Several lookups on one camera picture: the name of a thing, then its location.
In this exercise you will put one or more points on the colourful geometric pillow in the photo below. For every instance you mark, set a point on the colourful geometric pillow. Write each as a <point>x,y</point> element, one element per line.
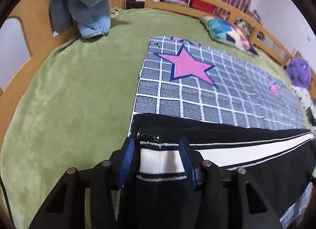
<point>228,34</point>

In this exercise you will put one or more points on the green plush bedspread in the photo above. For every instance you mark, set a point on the green plush bedspread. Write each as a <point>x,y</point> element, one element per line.
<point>78,107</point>

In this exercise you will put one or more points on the grey grid blanket with stars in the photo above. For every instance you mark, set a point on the grey grid blanket with stars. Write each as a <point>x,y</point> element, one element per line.
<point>184,79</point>

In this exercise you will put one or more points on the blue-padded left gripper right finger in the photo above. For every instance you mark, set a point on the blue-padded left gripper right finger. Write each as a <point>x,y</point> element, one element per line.
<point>234,200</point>

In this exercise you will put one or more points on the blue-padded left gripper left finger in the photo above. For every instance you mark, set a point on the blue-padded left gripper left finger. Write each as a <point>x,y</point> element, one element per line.
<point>64,206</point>

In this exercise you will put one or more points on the black pants with white stripe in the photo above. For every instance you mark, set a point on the black pants with white stripe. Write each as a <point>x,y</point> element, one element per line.
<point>157,193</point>

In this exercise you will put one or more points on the purple plush toy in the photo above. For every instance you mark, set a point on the purple plush toy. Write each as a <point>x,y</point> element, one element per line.
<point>299,72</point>

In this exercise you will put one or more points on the white black-spotted cloth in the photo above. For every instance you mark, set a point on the white black-spotted cloth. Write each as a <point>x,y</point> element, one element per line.
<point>307,103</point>

